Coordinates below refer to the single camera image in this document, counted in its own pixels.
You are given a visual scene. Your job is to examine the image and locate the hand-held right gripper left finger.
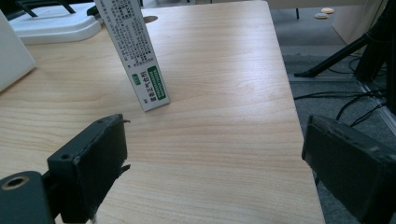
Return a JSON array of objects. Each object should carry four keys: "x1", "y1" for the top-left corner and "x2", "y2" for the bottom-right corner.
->
[{"x1": 47, "y1": 113, "x2": 132, "y2": 224}]

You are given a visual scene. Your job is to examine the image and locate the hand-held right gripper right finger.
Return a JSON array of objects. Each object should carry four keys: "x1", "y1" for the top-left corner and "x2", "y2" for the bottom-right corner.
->
[{"x1": 301, "y1": 114, "x2": 396, "y2": 224}]

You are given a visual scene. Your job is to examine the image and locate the white medicine box green label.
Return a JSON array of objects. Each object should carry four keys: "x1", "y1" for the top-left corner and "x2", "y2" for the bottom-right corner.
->
[{"x1": 93, "y1": 0, "x2": 172, "y2": 113}]

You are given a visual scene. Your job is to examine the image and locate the black tripod stand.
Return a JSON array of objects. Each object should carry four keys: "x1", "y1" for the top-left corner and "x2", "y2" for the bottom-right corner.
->
[{"x1": 293, "y1": 0, "x2": 396, "y2": 116}]

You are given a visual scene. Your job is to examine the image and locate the white panel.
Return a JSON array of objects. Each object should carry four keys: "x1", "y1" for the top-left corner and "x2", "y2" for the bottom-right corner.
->
[{"x1": 0, "y1": 9, "x2": 37, "y2": 93}]

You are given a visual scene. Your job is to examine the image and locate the white plastic base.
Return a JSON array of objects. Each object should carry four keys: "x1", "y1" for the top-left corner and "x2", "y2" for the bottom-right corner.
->
[{"x1": 8, "y1": 2, "x2": 103, "y2": 47}]

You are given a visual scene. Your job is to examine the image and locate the beige board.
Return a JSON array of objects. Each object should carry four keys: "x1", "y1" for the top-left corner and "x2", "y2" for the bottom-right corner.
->
[{"x1": 331, "y1": 0, "x2": 388, "y2": 54}]

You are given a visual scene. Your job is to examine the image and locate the dark object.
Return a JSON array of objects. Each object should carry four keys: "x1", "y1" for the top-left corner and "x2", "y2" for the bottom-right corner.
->
[{"x1": 86, "y1": 4, "x2": 101, "y2": 17}]

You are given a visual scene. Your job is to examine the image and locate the black floor cable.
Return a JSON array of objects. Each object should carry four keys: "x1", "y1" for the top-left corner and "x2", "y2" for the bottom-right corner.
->
[
  {"x1": 335, "y1": 92, "x2": 389, "y2": 128},
  {"x1": 293, "y1": 89, "x2": 388, "y2": 101}
]

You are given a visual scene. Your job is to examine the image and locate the grey metal floor rail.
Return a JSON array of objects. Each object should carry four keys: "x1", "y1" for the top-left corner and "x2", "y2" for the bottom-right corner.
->
[{"x1": 288, "y1": 73, "x2": 396, "y2": 136}]

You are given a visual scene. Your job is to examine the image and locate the black bracket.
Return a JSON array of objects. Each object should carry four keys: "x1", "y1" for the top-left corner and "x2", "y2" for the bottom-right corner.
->
[{"x1": 15, "y1": 0, "x2": 77, "y2": 19}]

